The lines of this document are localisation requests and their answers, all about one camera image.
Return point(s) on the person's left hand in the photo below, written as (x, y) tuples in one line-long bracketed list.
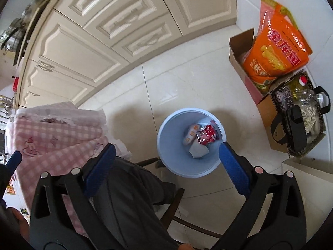
[(18, 221)]

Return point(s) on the metal dish rack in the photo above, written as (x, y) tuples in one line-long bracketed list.
[(5, 104)]

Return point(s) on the black patterned carrier box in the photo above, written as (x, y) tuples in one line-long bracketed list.
[(281, 93)]

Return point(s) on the black gas stove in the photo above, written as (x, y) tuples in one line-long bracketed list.
[(24, 39)]

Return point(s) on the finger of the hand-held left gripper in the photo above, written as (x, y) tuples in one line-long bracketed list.
[(13, 160)]

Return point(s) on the white crumpled paper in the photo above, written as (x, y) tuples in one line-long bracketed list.
[(197, 151)]

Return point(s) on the light blue trash bin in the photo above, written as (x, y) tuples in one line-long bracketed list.
[(171, 140)]

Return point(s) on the yellow red packet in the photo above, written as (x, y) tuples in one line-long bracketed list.
[(10, 189)]

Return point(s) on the steel pan with lid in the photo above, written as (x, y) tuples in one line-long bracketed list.
[(35, 4)]

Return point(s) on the dark wooden stool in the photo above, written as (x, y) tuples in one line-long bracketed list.
[(177, 200)]

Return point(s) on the crushed red can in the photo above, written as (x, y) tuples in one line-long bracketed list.
[(208, 134)]

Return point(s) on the cream kitchen cabinet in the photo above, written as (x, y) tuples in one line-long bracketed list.
[(78, 57)]

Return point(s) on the steel cooking pot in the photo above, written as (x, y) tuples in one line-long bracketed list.
[(13, 35)]

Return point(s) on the bottle with white cap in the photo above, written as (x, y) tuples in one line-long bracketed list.
[(320, 98)]

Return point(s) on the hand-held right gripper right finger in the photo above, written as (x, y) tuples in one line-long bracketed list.
[(234, 169)]

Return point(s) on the brown cardboard box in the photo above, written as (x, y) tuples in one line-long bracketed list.
[(239, 57)]

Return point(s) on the white orange snack wrapper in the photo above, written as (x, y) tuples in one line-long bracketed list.
[(190, 135)]

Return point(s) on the pink checked tablecloth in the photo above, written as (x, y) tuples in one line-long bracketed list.
[(52, 145)]

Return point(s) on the orange rice bag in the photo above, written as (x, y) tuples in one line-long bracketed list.
[(275, 47)]

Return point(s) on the oil bottle with red cap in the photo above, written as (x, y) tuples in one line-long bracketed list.
[(303, 86)]

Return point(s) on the red container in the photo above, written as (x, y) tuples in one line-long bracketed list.
[(16, 83)]

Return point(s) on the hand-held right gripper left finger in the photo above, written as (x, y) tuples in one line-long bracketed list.
[(101, 166)]

